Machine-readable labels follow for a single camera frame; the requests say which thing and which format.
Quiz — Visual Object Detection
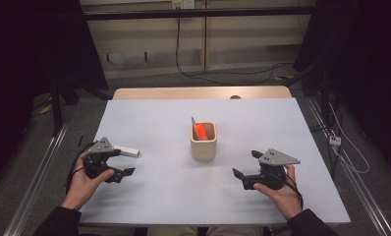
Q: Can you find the left hand-held gripper black cable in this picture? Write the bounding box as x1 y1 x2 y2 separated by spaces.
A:
65 141 97 195

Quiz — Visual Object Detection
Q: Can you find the white floor cable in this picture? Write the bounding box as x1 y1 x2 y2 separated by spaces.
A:
327 101 370 175

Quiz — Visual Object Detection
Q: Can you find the black curtain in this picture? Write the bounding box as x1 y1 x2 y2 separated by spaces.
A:
293 0 391 178
0 0 109 189

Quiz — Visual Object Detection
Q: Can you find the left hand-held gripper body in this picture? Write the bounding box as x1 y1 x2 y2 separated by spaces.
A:
83 137 119 184

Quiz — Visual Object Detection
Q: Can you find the beige square cup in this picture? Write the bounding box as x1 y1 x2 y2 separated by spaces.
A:
190 121 218 162

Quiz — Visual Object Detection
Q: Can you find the hand-held gripper black cable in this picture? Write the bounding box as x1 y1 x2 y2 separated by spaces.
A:
65 141 97 195
274 170 305 211

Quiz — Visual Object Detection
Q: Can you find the right hand-held gripper black cable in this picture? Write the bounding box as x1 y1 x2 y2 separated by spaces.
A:
274 170 305 211

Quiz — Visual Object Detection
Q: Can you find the black metal stand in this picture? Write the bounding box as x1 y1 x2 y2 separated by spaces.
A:
49 74 113 138
294 61 336 133

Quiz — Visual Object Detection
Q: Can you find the orange highlighter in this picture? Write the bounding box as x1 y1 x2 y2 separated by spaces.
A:
195 122 208 142

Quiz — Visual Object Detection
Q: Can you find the black horizontal bar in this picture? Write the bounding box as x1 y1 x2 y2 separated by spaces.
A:
83 5 316 22

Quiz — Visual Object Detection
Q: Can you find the wooden table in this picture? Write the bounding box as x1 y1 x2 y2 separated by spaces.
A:
112 86 293 100

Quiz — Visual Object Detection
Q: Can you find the aluminium floor rail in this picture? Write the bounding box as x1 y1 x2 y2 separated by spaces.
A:
306 97 391 236
3 120 71 236

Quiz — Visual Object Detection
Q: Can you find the pale grey table mat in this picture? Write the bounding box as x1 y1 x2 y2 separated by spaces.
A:
79 97 352 227

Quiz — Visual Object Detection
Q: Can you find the white wall socket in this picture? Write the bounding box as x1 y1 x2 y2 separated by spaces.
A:
171 0 196 10

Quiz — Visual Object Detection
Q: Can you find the white cylindrical tube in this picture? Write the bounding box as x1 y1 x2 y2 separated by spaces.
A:
114 145 140 158

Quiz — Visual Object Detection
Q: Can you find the black hanging wall cable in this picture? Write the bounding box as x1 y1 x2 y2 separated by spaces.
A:
175 17 295 87

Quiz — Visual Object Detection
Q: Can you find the person's right hand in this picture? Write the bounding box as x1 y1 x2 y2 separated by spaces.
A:
252 164 304 221

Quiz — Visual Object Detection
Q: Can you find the person's left hand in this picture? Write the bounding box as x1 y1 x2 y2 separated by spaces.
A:
61 151 116 211

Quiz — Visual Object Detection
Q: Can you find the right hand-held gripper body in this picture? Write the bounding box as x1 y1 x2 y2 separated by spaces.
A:
242 147 302 192

